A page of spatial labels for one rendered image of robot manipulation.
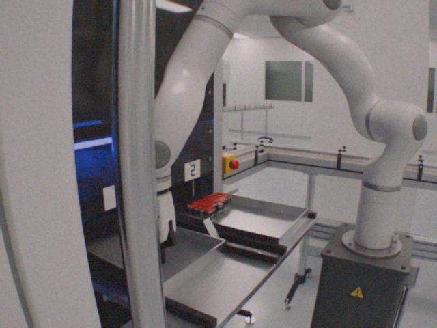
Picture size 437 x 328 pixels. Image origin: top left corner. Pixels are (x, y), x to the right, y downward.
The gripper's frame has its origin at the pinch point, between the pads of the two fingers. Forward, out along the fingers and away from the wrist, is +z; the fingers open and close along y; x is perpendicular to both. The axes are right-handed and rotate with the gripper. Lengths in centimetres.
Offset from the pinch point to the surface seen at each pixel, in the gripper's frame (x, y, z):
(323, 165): 130, 3, 4
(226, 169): 62, -19, -4
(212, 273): 9.0, 9.3, 5.8
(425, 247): 133, 69, 42
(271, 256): 20.4, 18.8, 3.8
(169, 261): 7.4, -2.3, 5.7
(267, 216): 48.5, 5.1, 5.6
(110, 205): 4.5, -19.7, -5.9
